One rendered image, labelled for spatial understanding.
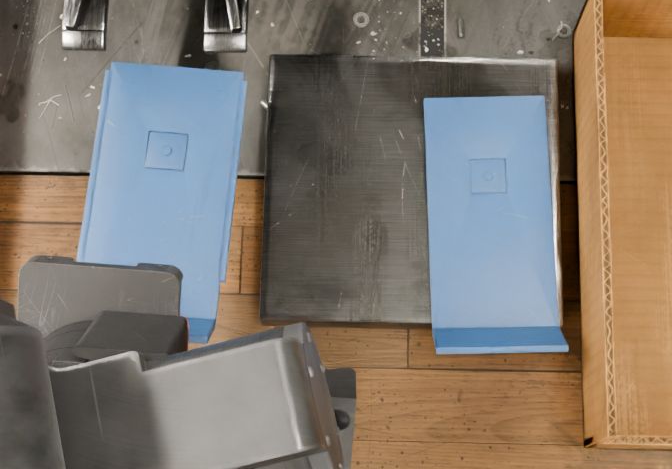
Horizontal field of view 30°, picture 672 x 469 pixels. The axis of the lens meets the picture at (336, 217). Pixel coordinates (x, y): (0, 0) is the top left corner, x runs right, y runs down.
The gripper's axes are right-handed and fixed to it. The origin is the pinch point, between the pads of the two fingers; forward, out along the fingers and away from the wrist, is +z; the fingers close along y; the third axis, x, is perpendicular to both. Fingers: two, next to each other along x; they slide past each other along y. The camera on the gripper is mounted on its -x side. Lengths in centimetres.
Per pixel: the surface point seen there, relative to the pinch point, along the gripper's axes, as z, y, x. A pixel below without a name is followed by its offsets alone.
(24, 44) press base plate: 19.2, 11.6, 10.4
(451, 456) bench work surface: 8.2, -8.5, -16.8
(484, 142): 13.7, 8.5, -17.6
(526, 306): 9.5, 0.1, -20.3
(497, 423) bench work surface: 9.0, -6.7, -19.3
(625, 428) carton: 8.3, -6.2, -26.3
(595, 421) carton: 5.4, -4.9, -23.9
